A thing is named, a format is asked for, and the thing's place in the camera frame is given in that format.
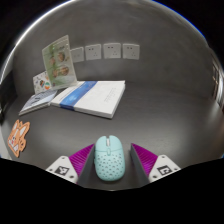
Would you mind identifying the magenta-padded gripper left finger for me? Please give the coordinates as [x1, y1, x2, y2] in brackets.
[45, 143, 101, 190]

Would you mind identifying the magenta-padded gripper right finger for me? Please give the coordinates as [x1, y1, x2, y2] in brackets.
[129, 142, 182, 188]

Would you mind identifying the teal perforated computer mouse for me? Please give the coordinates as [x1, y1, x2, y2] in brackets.
[93, 134, 127, 182]

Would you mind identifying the white book with blue band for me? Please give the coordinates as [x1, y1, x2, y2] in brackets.
[50, 79, 127, 120]

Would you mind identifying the grey striped magazine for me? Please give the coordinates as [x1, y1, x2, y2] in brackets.
[18, 89, 59, 117]

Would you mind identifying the small white printed card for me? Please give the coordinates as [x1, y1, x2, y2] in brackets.
[32, 70, 53, 95]

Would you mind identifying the clear stand with green leaflet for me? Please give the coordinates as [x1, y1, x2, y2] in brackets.
[41, 34, 78, 91]

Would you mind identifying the row of white wall sockets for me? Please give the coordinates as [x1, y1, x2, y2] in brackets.
[70, 42, 141, 64]

